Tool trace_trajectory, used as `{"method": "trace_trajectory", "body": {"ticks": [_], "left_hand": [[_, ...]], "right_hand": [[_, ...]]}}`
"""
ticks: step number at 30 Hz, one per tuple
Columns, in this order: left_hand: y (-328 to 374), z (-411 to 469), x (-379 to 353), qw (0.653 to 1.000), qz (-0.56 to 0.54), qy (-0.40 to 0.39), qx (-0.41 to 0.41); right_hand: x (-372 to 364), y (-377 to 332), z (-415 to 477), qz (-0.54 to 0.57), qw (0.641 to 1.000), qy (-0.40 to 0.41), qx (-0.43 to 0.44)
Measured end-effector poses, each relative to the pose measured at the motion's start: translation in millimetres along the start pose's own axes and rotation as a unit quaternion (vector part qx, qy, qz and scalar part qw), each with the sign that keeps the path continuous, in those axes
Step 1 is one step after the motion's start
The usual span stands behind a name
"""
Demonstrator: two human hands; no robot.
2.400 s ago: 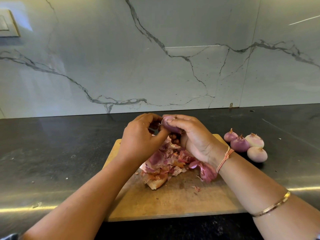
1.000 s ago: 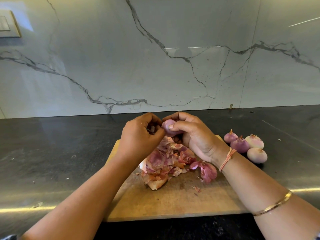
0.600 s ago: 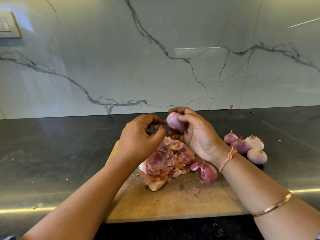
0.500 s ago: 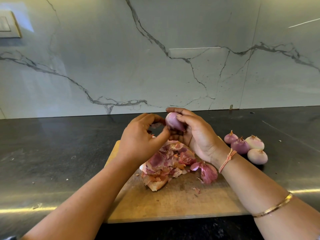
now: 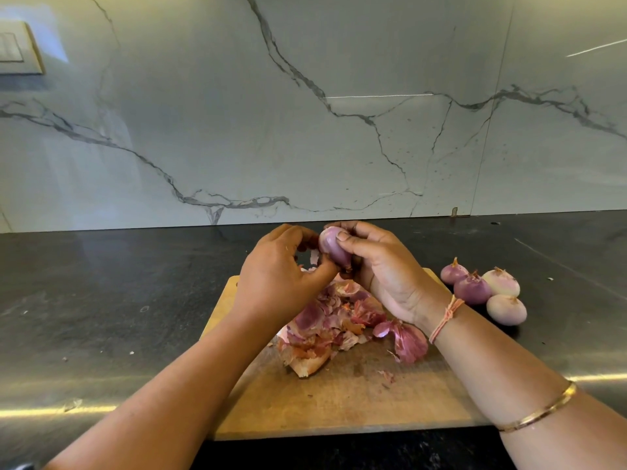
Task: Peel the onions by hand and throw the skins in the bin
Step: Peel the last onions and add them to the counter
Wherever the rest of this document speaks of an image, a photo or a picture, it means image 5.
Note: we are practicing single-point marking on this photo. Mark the person's left hand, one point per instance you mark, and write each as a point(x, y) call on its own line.
point(276, 277)

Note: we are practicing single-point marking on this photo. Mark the person's right hand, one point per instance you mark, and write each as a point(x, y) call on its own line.
point(397, 269)

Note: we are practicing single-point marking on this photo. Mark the small red onion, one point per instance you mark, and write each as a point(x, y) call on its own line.
point(454, 272)

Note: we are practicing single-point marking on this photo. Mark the red onion with pale patch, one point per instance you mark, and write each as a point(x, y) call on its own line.
point(333, 247)

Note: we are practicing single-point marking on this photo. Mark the pile of onion peels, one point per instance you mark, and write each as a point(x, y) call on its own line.
point(328, 323)

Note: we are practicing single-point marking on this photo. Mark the brownish red onion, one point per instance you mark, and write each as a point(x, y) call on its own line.
point(501, 282)

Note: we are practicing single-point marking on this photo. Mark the person's left forearm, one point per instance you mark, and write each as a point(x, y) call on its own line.
point(142, 406)

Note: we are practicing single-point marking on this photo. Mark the person's right forearm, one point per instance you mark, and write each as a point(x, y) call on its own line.
point(537, 386)

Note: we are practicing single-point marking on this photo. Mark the wooden cutting board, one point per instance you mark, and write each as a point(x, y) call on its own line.
point(284, 401)

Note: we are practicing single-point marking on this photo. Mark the gold bangle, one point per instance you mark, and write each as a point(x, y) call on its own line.
point(537, 408)

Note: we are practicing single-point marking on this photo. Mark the black white plaid sleeve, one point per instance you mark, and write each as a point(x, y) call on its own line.
point(15, 466)

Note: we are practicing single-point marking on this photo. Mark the small brown wall-edge object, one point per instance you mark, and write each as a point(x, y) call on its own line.
point(454, 212)

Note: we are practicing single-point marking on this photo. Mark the white wall switch plate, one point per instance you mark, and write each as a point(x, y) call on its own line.
point(16, 49)

